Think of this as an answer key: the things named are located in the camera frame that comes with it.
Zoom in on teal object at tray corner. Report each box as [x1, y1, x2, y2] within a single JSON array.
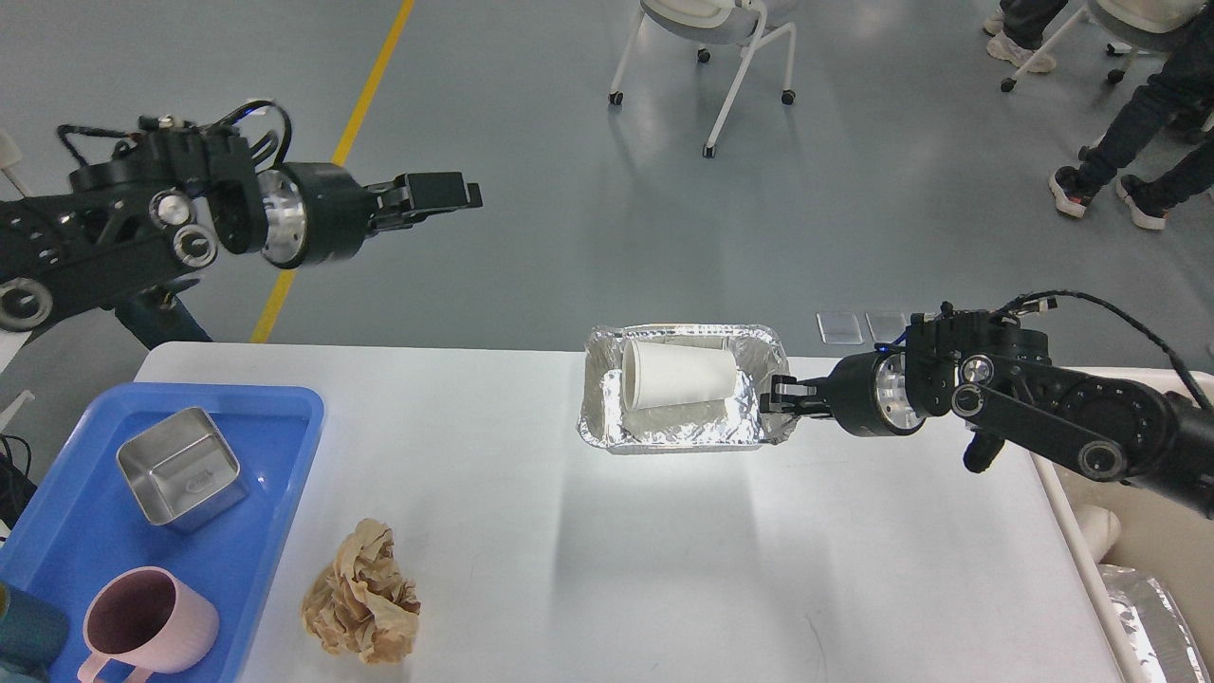
[[1, 582, 69, 682]]

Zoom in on floor outlet cover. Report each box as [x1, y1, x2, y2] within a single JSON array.
[[864, 311, 911, 345], [816, 311, 864, 345]]

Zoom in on pink mug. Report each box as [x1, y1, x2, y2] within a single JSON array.
[[75, 567, 219, 682]]

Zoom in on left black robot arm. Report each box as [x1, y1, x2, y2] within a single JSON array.
[[1, 99, 483, 347]]

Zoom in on white chair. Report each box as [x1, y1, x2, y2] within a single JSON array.
[[608, 1, 799, 158], [1002, 1, 1212, 112]]

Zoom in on beige plastic bin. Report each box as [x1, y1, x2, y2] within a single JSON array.
[[1029, 368, 1214, 683]]

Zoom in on aluminium foil tray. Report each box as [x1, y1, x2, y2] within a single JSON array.
[[578, 323, 795, 455]]

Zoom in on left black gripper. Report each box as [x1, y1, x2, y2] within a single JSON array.
[[257, 161, 483, 269]]

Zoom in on white chair centre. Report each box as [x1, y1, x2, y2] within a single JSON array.
[[608, 1, 799, 158]]

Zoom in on seated person's feet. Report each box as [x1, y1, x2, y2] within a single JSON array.
[[983, 1, 1068, 66]]

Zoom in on person in dark jeans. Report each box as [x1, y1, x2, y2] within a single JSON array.
[[113, 288, 212, 351]]

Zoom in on floor outlet cover left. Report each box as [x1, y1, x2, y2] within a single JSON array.
[[816, 311, 864, 345]]

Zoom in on white paper cup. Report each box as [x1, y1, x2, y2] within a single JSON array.
[[622, 338, 737, 411]]

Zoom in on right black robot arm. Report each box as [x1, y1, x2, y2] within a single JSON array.
[[759, 289, 1213, 519]]

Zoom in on white cup in bin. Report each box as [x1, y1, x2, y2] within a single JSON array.
[[1074, 503, 1123, 563]]

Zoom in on blue plastic tray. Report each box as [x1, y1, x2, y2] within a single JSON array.
[[1, 383, 324, 682]]

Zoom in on brown paper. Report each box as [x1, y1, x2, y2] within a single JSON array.
[[300, 518, 421, 665]]

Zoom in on stainless steel rectangular container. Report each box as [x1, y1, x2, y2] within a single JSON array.
[[117, 406, 248, 533]]

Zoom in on white chair right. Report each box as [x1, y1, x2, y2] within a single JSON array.
[[1002, 1, 1212, 112]]

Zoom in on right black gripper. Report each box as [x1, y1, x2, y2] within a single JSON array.
[[759, 353, 927, 437]]

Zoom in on walking person's legs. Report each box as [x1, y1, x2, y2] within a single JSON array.
[[1048, 6, 1213, 230]]

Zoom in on floor outlet cover right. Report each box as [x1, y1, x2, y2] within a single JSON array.
[[864, 311, 911, 345]]

